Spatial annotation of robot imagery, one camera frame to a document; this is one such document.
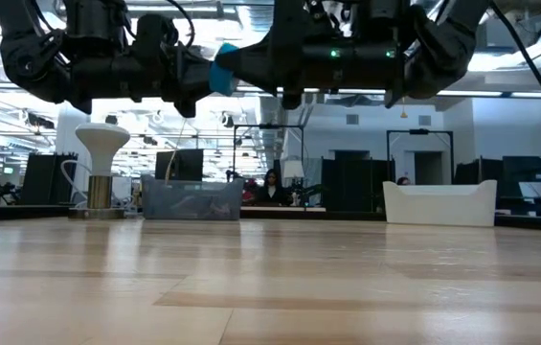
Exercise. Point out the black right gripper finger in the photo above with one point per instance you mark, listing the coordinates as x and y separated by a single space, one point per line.
260 76
255 52

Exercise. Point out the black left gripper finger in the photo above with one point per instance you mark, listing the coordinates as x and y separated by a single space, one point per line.
198 85
199 60

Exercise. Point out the light blue tape roll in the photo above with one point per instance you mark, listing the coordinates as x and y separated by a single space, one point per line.
222 79

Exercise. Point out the black monitor on arm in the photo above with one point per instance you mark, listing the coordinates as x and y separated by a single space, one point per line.
524 170

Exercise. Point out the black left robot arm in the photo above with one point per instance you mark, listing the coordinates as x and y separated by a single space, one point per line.
35 62

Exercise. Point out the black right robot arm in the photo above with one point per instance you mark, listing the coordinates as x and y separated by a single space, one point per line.
442 48

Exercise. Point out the black background monitor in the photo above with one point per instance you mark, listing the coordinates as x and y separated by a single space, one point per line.
179 165

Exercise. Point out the white mushroom table lamp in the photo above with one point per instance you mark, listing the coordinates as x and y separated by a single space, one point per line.
102 144

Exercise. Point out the white background lampshade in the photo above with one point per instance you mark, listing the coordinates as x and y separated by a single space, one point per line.
293 169

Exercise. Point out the person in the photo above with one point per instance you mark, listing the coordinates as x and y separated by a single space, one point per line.
271 191

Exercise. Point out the light wooden background table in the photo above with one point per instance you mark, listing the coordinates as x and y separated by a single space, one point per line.
279 209

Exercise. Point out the wide black partition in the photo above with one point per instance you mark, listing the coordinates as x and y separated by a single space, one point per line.
356 187

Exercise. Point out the black partition panel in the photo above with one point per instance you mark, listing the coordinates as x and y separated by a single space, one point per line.
47 179

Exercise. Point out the person's head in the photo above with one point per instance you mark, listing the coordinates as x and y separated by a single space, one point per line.
403 181

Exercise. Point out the empty white plastic bin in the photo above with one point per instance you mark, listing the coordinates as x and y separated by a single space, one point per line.
440 206

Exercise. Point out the black rig frame stand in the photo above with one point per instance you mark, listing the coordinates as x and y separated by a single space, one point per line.
418 131
267 126

